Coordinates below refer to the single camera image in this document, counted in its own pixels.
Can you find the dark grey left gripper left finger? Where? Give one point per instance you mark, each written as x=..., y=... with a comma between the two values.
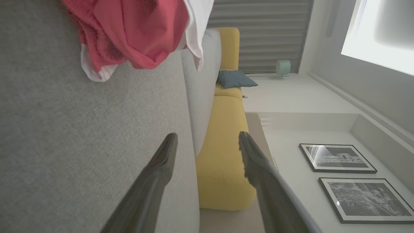
x=152, y=187

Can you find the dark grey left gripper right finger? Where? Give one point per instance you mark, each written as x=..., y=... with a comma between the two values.
x=268, y=194

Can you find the red shorts with white stripe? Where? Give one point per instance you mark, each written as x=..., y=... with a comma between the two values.
x=145, y=29

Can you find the yellow fabric sofa section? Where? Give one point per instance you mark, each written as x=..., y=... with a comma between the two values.
x=223, y=155

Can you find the black framed picture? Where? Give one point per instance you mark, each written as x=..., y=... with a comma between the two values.
x=368, y=200
x=336, y=157

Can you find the blue cushion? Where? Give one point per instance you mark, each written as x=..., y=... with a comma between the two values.
x=234, y=78

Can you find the mint green round lamp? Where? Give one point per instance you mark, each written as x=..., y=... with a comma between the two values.
x=283, y=67

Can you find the red mesh jersey white trim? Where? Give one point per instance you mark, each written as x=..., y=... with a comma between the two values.
x=97, y=58

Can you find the grey window blinds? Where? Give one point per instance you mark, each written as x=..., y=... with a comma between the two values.
x=265, y=35

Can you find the bright ceiling light panel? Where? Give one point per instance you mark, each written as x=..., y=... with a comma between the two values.
x=381, y=32

